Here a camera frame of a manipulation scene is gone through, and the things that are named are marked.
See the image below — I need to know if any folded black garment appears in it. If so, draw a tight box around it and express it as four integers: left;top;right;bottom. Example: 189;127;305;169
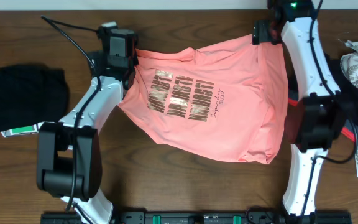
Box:
0;64;70;132

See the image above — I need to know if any coral pink t-shirt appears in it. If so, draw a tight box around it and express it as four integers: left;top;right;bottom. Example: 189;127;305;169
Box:
119;35;288;164

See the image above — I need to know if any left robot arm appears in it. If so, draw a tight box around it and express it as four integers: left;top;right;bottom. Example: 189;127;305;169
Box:
37;22;138;223

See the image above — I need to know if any black shorts red waistband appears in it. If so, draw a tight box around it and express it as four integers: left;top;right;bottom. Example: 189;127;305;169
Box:
288;54;358;142

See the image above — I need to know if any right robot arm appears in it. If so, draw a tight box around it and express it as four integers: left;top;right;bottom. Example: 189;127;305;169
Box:
252;0;346;223

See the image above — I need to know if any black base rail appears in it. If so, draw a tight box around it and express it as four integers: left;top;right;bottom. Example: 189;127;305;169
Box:
40;211;352;224

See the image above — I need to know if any white green card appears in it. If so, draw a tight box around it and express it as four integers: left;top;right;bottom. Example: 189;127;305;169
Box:
1;122;43;138

